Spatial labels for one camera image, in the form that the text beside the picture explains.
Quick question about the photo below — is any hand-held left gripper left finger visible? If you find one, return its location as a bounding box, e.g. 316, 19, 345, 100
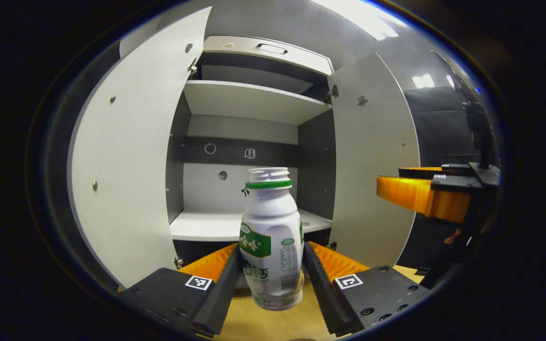
119, 242, 243, 338

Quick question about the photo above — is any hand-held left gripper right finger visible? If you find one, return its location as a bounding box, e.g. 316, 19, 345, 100
303, 241, 431, 337

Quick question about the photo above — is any white cabinet door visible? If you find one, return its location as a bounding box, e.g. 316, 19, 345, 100
67, 6, 213, 288
326, 52, 420, 268

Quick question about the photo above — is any white bottle with green label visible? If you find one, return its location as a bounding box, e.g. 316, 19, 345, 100
239, 167, 305, 311

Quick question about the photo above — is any beige cabinet drawer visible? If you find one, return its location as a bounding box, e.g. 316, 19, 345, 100
202, 36, 334, 76

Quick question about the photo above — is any grey and white cabinet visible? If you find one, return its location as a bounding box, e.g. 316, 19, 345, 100
165, 36, 337, 266

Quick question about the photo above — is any small ceiling light panel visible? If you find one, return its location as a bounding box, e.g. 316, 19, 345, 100
411, 73, 436, 89

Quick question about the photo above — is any large ceiling light panel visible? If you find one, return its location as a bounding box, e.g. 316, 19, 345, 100
311, 0, 409, 41

